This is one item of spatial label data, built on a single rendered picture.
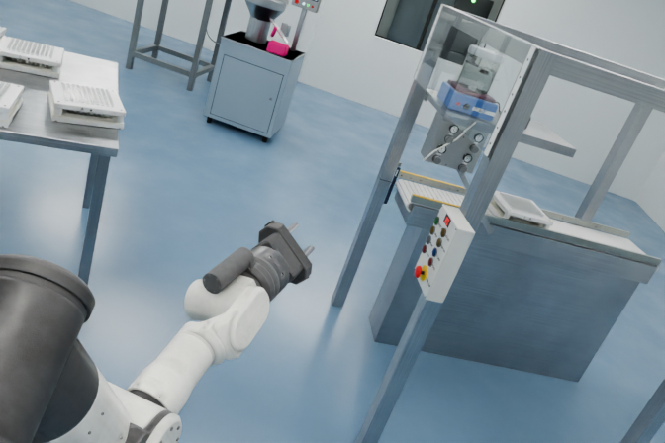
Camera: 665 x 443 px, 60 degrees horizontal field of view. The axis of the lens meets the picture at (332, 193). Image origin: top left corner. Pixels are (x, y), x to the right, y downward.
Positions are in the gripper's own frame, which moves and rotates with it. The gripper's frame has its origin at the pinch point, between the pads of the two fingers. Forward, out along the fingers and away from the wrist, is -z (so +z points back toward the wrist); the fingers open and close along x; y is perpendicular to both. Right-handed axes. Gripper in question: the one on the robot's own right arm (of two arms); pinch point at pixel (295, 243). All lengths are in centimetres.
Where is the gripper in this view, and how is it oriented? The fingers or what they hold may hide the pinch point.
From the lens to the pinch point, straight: 110.0
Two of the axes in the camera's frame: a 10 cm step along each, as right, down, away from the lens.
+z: -3.9, 3.4, -8.6
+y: -7.2, 4.7, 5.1
